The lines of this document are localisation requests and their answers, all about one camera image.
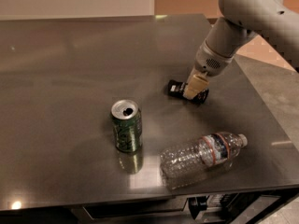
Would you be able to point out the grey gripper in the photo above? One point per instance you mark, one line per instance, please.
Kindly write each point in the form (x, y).
(209, 61)

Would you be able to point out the black rxbar chocolate bar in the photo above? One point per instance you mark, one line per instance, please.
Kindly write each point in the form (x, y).
(176, 89)

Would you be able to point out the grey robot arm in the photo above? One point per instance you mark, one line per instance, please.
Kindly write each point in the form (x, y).
(239, 22)

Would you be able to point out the green soda can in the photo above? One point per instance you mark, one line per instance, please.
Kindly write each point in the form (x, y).
(127, 125)

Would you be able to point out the clear plastic water bottle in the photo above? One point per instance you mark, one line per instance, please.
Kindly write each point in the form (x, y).
(206, 152)

